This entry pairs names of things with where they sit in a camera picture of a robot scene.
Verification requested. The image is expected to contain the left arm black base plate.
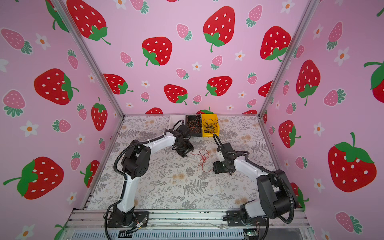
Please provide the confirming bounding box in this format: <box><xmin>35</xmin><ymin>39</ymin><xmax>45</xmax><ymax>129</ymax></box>
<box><xmin>107</xmin><ymin>212</ymin><xmax>150</xmax><ymax>228</ymax></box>

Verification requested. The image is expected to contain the orange cable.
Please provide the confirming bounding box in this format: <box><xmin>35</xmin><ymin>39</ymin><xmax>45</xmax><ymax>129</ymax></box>
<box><xmin>187</xmin><ymin>115</ymin><xmax>204</xmax><ymax>135</ymax></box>

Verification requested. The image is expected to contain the black plastic storage bin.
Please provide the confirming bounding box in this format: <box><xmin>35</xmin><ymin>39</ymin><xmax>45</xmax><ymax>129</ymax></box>
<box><xmin>185</xmin><ymin>114</ymin><xmax>203</xmax><ymax>138</ymax></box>

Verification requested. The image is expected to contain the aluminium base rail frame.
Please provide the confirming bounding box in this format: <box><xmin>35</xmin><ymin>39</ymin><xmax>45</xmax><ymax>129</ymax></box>
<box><xmin>58</xmin><ymin>209</ymin><xmax>316</xmax><ymax>240</ymax></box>

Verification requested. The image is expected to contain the aluminium corner post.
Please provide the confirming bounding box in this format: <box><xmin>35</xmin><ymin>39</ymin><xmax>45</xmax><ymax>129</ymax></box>
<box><xmin>259</xmin><ymin>0</ymin><xmax>320</xmax><ymax>120</ymax></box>
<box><xmin>52</xmin><ymin>0</ymin><xmax>125</xmax><ymax>119</ymax></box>

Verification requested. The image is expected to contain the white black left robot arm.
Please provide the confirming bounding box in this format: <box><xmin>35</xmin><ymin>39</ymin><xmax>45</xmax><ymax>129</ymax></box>
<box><xmin>104</xmin><ymin>120</ymin><xmax>194</xmax><ymax>240</ymax></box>

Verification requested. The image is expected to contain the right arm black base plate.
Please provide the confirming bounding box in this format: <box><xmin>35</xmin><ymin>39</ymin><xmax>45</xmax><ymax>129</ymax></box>
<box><xmin>223</xmin><ymin>210</ymin><xmax>267</xmax><ymax>227</ymax></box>

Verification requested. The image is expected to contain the aluminium left corner post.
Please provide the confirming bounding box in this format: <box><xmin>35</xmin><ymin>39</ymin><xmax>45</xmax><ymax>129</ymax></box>
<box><xmin>52</xmin><ymin>0</ymin><xmax>125</xmax><ymax>119</ymax></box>

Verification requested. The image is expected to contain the yellow plastic storage bin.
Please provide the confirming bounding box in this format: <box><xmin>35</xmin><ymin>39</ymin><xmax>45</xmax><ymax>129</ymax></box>
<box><xmin>202</xmin><ymin>114</ymin><xmax>220</xmax><ymax>138</ymax></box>

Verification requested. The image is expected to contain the white translucent storage bin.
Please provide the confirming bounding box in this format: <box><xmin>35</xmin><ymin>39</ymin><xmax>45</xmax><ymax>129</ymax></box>
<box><xmin>169</xmin><ymin>115</ymin><xmax>186</xmax><ymax>129</ymax></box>

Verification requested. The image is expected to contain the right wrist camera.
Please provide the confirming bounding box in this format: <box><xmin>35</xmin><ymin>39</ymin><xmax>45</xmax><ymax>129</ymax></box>
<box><xmin>217</xmin><ymin>150</ymin><xmax>225</xmax><ymax>163</ymax></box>

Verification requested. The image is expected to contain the aluminium right corner post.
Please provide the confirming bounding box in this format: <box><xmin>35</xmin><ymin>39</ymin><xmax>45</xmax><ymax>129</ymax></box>
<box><xmin>259</xmin><ymin>0</ymin><xmax>320</xmax><ymax>120</ymax></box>

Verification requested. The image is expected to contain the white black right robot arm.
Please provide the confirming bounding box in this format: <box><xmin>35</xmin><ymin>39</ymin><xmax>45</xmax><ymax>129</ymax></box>
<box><xmin>213</xmin><ymin>134</ymin><xmax>299</xmax><ymax>226</ymax></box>

